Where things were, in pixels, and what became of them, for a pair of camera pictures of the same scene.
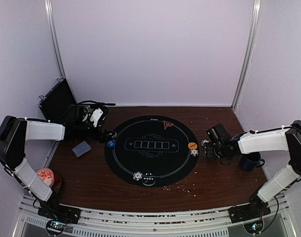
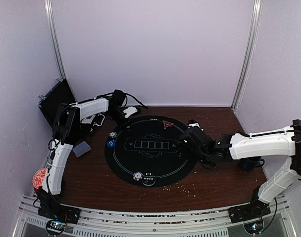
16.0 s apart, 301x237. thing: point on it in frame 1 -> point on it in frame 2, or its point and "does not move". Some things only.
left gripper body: [81, 130] -> [115, 115]
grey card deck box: [81, 148] does not move
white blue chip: [137, 176] does not move
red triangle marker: [167, 124] does not move
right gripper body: [217, 152] -> [200, 158]
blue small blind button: [111, 143] does not move
